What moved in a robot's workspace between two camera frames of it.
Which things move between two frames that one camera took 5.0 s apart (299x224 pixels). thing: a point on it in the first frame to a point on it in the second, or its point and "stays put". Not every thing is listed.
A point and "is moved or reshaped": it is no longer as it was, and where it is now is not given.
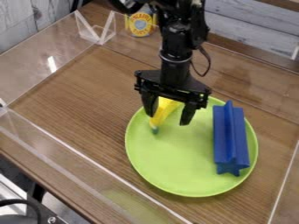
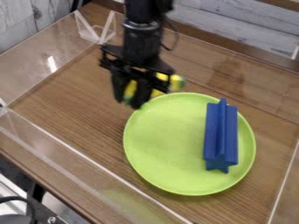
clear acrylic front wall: x=74 y=178 stays put
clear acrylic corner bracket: x=87 y=33 stays put
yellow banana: x=166 y=108 is moved or reshaped
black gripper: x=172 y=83 to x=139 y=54
